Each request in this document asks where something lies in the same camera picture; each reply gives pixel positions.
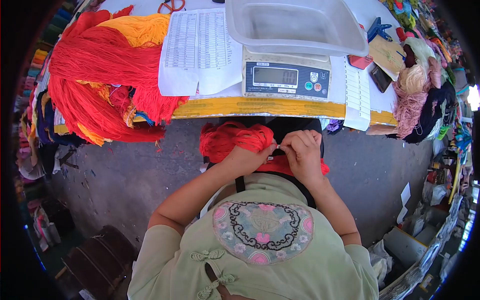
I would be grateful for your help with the person's right hand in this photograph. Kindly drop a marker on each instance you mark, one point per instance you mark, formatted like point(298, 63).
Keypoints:
point(305, 155)

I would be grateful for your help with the person's left hand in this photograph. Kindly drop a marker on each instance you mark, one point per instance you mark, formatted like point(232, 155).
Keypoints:
point(245, 161)

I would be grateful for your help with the person's right fingers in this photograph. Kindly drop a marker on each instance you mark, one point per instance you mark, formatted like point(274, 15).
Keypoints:
point(300, 138)

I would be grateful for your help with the person's left thumb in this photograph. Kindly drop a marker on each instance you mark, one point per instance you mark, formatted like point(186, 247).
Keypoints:
point(268, 149)

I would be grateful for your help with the red yarn skein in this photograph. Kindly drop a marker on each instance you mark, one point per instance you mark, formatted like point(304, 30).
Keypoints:
point(228, 140)

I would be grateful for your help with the purple yarn bundle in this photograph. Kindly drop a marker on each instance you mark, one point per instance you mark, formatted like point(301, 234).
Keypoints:
point(333, 125)

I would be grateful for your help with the beige digital scale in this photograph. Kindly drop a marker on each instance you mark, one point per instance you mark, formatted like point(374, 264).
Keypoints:
point(287, 77)

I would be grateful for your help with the long white paper strip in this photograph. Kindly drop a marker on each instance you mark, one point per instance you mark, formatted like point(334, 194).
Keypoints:
point(357, 93)

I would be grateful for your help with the flat red object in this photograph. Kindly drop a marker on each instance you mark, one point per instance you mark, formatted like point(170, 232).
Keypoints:
point(360, 61)

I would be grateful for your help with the black phone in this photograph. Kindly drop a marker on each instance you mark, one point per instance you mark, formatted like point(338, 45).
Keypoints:
point(380, 78)

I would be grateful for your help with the clear plastic tub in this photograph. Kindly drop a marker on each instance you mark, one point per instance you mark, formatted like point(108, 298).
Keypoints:
point(296, 28)

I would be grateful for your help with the person's body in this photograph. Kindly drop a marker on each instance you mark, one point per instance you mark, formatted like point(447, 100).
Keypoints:
point(262, 262)

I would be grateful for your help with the printed paper sheets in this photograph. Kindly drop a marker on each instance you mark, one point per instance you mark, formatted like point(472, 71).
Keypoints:
point(198, 52)

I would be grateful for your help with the brown paper envelope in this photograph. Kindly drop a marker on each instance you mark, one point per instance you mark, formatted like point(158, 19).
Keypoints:
point(388, 54)

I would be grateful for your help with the pile of pink cream yarn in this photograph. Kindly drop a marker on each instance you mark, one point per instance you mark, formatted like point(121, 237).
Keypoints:
point(420, 93)

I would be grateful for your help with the blue plastic clip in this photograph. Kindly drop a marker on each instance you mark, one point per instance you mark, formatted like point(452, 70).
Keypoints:
point(377, 29)

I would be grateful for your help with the open cardboard box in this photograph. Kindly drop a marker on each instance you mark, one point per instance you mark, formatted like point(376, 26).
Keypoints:
point(405, 245)

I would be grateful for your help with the orange scissors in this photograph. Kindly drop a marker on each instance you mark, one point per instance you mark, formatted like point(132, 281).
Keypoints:
point(171, 5)

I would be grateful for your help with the pile of red orange yarn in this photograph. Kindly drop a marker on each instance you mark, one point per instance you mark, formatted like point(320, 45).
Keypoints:
point(101, 67)

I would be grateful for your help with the dark brown stool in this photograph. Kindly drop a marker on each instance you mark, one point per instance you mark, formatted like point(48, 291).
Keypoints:
point(99, 258)

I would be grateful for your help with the shelf of coloured yarn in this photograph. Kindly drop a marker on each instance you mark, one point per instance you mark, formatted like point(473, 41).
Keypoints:
point(37, 75)

